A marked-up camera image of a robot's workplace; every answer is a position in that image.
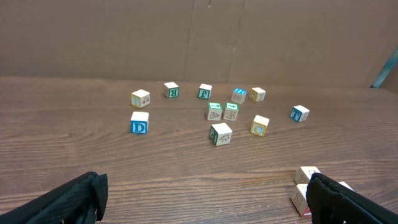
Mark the plain block hourglass drawing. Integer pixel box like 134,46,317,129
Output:
249,87,266,102

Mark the block with teal letter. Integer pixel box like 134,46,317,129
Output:
198,83,212,100

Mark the block with umbrella drawing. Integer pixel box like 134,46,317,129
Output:
289,105,310,122

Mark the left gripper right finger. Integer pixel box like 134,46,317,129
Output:
306,173,397,224

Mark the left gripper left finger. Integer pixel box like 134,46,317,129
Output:
1,172,108,224

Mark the block with yellow side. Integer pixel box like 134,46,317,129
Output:
209,123,233,146

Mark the block with green L top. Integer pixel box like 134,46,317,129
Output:
206,102,223,121

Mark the block with blue D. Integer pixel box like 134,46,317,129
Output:
131,111,149,134

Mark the block with blue top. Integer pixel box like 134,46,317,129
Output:
231,88,247,104

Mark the teal pole at right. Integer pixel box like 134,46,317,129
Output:
370,47,397,88

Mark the block with yellow C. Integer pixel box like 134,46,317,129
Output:
250,115,270,137

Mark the block with green R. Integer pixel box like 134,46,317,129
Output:
164,82,179,98

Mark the cardboard backdrop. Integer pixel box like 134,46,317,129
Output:
1,0,397,87

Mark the block with red side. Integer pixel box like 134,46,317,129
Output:
294,166,320,184

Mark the block with blue H side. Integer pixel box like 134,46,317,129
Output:
339,182,354,191

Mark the block with red G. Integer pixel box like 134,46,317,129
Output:
290,184,312,217

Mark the block with green 4 top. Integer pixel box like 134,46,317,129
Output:
223,102,239,121

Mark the small plain wooden block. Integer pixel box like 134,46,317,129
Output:
131,90,150,108

